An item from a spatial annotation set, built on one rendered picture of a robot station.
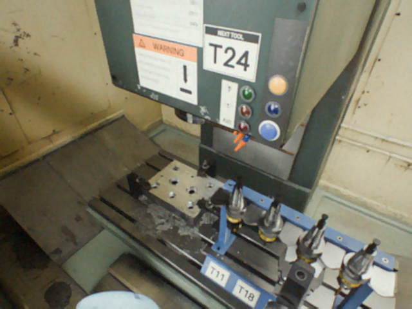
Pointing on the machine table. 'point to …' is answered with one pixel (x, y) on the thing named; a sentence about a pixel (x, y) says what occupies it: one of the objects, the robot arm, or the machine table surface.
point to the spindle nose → (189, 118)
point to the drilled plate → (191, 184)
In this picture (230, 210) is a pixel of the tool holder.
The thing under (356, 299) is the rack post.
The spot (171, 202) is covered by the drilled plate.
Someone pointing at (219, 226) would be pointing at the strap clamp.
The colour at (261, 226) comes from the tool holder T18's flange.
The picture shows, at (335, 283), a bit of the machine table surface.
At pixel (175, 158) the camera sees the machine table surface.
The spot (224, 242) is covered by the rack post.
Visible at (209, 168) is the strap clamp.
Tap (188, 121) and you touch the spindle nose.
